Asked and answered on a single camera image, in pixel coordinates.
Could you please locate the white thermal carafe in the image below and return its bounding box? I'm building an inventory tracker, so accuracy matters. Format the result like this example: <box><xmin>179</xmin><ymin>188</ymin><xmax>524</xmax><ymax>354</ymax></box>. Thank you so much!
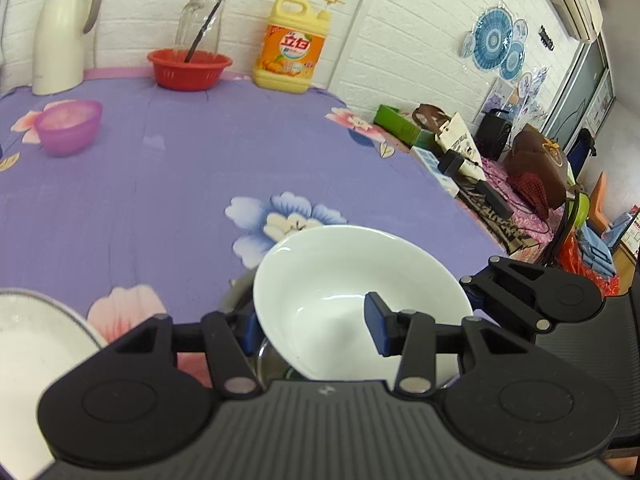
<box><xmin>32</xmin><ymin>0</ymin><xmax>104</xmax><ymax>96</ymax></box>

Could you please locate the yellow detergent bottle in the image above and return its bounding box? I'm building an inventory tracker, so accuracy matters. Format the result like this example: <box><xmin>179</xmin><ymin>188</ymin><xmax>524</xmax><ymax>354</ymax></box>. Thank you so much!
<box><xmin>252</xmin><ymin>0</ymin><xmax>346</xmax><ymax>95</ymax></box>

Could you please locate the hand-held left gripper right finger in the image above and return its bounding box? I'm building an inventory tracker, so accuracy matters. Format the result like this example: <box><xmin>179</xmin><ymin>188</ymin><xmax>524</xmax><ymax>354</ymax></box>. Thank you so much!
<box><xmin>364</xmin><ymin>291</ymin><xmax>547</xmax><ymax>396</ymax></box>

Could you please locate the purple plastic bowl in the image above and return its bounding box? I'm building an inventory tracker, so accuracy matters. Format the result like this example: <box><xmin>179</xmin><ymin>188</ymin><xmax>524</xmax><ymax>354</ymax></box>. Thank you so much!
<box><xmin>35</xmin><ymin>99</ymin><xmax>105</xmax><ymax>158</ymax></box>

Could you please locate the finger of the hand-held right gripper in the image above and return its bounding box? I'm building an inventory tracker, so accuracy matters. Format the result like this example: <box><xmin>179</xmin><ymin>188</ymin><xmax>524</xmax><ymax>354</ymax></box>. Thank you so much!
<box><xmin>459</xmin><ymin>255</ymin><xmax>566</xmax><ymax>334</ymax></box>

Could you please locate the stainless steel bowl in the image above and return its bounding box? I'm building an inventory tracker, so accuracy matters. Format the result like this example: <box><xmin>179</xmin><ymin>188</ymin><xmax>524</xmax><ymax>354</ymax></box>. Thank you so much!
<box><xmin>218</xmin><ymin>272</ymin><xmax>464</xmax><ymax>391</ymax></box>

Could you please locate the long black power adapter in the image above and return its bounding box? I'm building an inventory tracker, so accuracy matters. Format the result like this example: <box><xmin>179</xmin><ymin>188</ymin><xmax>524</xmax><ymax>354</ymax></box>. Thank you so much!
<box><xmin>472</xmin><ymin>179</ymin><xmax>515</xmax><ymax>220</ymax></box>

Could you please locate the large brown bag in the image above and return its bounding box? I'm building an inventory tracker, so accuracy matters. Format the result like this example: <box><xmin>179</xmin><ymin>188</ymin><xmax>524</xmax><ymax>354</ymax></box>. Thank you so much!
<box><xmin>502</xmin><ymin>123</ymin><xmax>576</xmax><ymax>211</ymax></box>

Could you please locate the red plastic basket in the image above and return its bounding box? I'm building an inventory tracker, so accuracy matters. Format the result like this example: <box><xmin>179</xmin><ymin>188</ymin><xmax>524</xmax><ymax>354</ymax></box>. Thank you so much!
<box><xmin>147</xmin><ymin>48</ymin><xmax>234</xmax><ymax>92</ymax></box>

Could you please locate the black speaker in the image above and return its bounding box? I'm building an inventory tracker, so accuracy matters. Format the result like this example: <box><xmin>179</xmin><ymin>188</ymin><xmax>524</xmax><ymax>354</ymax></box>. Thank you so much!
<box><xmin>474</xmin><ymin>108</ymin><xmax>514</xmax><ymax>161</ymax></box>

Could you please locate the purple floral tablecloth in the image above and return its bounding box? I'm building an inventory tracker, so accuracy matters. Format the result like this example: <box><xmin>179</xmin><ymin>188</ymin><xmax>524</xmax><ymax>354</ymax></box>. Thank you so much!
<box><xmin>0</xmin><ymin>67</ymin><xmax>507</xmax><ymax>377</ymax></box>

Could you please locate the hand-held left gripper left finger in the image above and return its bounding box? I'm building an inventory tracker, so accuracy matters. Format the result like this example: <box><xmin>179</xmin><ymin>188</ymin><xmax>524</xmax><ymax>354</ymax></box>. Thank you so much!
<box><xmin>107</xmin><ymin>310</ymin><xmax>263</xmax><ymax>397</ymax></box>

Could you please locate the medium blue paper fan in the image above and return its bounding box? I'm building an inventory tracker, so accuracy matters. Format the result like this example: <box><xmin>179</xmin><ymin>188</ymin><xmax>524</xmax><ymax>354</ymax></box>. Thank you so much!
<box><xmin>500</xmin><ymin>40</ymin><xmax>526</xmax><ymax>81</ymax></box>

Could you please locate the white plate blue rim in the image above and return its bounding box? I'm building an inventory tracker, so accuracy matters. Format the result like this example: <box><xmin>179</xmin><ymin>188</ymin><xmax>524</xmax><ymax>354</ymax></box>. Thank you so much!
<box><xmin>0</xmin><ymin>287</ymin><xmax>110</xmax><ymax>479</ymax></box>

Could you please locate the large blue paper fan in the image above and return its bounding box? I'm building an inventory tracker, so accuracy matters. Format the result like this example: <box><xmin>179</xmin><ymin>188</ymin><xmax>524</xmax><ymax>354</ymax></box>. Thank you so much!
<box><xmin>472</xmin><ymin>5</ymin><xmax>514</xmax><ymax>70</ymax></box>

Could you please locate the white ceramic bowl patterned outside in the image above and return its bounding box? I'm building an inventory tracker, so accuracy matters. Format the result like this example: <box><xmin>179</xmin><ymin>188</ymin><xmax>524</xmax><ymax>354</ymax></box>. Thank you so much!
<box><xmin>252</xmin><ymin>225</ymin><xmax>475</xmax><ymax>381</ymax></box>

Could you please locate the white blue box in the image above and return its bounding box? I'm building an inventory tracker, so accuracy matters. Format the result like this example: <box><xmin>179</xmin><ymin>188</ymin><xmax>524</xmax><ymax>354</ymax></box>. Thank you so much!
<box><xmin>410</xmin><ymin>146</ymin><xmax>461</xmax><ymax>196</ymax></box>

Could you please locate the green box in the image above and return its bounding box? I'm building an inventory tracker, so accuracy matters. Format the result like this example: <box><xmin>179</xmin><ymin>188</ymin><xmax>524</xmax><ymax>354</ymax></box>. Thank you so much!
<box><xmin>373</xmin><ymin>104</ymin><xmax>431</xmax><ymax>144</ymax></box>

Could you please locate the cream paper tote bag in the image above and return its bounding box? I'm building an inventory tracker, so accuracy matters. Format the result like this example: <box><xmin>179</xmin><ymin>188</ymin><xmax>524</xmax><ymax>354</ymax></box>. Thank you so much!
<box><xmin>433</xmin><ymin>112</ymin><xmax>489</xmax><ymax>181</ymax></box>

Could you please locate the black stirring stick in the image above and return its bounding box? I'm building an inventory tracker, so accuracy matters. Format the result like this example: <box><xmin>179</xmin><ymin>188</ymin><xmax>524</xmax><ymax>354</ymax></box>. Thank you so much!
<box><xmin>183</xmin><ymin>0</ymin><xmax>234</xmax><ymax>64</ymax></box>

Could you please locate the white air conditioner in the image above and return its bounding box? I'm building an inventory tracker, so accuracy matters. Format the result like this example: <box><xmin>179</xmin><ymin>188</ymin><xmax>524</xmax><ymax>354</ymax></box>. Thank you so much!
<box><xmin>520</xmin><ymin>0</ymin><xmax>604</xmax><ymax>44</ymax></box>

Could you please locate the small brown bag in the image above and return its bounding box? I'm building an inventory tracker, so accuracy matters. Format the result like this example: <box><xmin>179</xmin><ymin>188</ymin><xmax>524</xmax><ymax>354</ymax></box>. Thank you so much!
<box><xmin>412</xmin><ymin>103</ymin><xmax>454</xmax><ymax>129</ymax></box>

